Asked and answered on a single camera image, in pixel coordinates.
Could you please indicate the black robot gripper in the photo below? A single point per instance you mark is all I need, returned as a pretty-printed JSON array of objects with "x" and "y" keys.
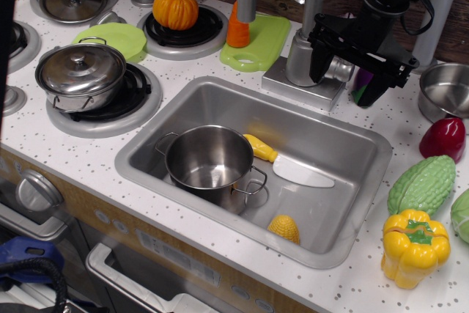
[{"x": 366, "y": 41}]

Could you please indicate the silver faucet lever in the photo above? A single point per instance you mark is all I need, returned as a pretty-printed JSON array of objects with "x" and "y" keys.
[{"x": 340, "y": 70}]

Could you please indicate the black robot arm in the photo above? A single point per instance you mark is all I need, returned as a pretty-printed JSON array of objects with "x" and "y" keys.
[{"x": 394, "y": 9}]

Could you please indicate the grey vertical pole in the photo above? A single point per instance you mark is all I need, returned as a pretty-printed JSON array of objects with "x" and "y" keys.
[{"x": 426, "y": 43}]

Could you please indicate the purple toy eggplant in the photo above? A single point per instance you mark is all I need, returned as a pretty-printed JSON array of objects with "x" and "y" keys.
[{"x": 362, "y": 79}]

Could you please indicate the green cutting board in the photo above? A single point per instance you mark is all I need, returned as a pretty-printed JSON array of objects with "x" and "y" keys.
[{"x": 268, "y": 35}]

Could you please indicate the steel pot at right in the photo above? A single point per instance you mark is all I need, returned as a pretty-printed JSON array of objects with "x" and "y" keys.
[{"x": 444, "y": 92}]

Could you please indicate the grey sink basin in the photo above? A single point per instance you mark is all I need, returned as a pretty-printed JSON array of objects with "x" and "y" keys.
[{"x": 328, "y": 219}]

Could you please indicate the orange toy carrot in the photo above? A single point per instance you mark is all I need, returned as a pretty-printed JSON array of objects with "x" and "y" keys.
[{"x": 238, "y": 34}]

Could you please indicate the red toy pepper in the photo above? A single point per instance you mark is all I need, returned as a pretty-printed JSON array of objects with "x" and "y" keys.
[{"x": 445, "y": 137}]

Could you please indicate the green toy bitter gourd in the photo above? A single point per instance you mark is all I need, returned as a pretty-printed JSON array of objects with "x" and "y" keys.
[{"x": 425, "y": 186}]

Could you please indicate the back right stove burner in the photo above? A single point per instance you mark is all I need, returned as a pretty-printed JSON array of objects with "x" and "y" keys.
[{"x": 205, "y": 37}]

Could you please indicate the yellow toy corn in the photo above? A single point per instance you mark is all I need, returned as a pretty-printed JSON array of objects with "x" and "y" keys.
[{"x": 285, "y": 227}]

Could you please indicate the steel pot in sink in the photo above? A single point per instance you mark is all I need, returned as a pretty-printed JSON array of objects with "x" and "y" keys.
[{"x": 213, "y": 162}]

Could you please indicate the green toy cabbage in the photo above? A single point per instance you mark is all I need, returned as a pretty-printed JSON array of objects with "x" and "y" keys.
[{"x": 459, "y": 216}]

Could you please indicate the yellow toy bell pepper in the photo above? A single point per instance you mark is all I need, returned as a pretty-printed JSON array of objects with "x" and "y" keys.
[{"x": 414, "y": 247}]

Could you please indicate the orange toy pumpkin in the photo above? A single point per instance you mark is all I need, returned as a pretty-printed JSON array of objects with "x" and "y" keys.
[{"x": 176, "y": 15}]

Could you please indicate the front stove burner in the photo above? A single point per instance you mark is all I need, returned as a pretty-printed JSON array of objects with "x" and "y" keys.
[{"x": 136, "y": 102}]

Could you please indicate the green plastic plate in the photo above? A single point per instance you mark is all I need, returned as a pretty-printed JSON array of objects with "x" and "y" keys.
[{"x": 129, "y": 40}]

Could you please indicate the lidded steel pot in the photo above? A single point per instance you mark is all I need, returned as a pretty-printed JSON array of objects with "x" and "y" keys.
[{"x": 81, "y": 77}]

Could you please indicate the steel pot lid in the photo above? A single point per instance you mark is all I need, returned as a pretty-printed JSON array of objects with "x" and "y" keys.
[{"x": 72, "y": 11}]

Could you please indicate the far left stove burner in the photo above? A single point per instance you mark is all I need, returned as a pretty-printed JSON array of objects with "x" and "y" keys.
[{"x": 25, "y": 44}]

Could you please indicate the grey oven dial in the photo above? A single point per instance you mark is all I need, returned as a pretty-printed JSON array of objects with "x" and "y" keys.
[{"x": 38, "y": 198}]

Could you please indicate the yellow handled toy knife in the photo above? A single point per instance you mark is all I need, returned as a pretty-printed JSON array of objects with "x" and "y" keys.
[{"x": 287, "y": 168}]

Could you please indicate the oven door handle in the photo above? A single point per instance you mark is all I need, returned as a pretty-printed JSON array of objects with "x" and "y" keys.
[{"x": 130, "y": 295}]

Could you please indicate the dark foreground post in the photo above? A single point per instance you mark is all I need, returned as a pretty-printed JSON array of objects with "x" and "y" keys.
[{"x": 7, "y": 11}]

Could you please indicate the blue black cable object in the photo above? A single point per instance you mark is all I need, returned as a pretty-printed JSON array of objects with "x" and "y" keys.
[{"x": 27, "y": 260}]

